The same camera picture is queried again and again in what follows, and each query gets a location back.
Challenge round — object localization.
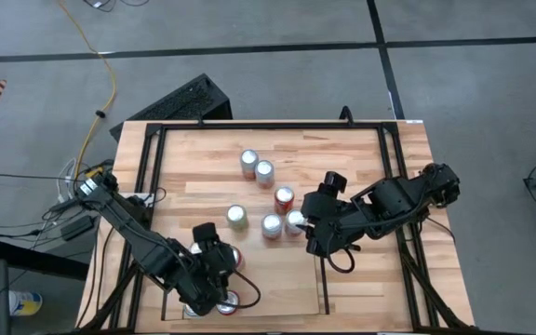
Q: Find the black floor cable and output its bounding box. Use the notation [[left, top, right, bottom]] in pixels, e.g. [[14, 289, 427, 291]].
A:
[[84, 0, 151, 11]]

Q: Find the yellow floor cable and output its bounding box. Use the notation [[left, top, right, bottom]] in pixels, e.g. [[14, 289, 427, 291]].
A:
[[56, 0, 119, 181]]

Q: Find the green beverage can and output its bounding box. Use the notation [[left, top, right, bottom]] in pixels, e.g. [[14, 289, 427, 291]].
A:
[[225, 203, 250, 233]]

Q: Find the white yellow blue container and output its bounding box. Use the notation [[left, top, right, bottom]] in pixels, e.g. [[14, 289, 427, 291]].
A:
[[7, 289, 44, 317]]

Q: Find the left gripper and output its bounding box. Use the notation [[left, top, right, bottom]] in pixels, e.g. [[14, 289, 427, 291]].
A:
[[174, 221, 239, 317]]

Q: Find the black floor beam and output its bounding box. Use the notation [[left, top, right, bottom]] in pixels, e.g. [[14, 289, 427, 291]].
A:
[[0, 236, 91, 281]]

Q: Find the red cola can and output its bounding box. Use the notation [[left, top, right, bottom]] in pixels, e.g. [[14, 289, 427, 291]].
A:
[[215, 289, 242, 317], [274, 185, 296, 216], [229, 245, 247, 272]]

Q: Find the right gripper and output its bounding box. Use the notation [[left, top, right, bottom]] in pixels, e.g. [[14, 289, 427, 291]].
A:
[[300, 170, 363, 258]]

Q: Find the raspberry lime beverage can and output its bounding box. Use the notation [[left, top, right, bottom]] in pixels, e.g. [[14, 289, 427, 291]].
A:
[[261, 212, 284, 241], [285, 208, 307, 237]]

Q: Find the black power adapter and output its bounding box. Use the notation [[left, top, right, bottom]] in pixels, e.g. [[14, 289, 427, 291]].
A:
[[60, 214, 96, 242]]

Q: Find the black perforated computer tower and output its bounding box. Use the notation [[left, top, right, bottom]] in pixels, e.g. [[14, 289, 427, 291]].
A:
[[109, 73, 235, 142]]

